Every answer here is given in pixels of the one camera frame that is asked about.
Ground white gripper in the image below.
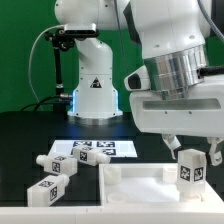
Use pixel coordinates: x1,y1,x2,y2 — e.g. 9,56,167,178
130,82,224,166

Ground white square tabletop part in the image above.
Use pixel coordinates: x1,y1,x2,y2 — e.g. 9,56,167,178
99,163,222,206

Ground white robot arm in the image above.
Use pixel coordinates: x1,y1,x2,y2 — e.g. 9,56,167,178
54,0,224,166

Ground white L-shaped fence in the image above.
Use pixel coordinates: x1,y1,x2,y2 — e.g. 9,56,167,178
0,165,224,224

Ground white sheet with tags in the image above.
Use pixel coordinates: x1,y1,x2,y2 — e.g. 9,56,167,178
49,140,137,158

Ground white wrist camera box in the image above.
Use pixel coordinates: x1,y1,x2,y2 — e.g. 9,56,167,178
124,65,151,91

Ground black base cables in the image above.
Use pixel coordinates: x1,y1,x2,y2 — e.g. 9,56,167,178
19,94,73,112

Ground black camera on stand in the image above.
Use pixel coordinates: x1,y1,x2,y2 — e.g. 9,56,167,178
44,26,99,110

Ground grey camera cable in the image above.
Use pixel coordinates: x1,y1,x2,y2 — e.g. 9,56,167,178
27,24,65,103

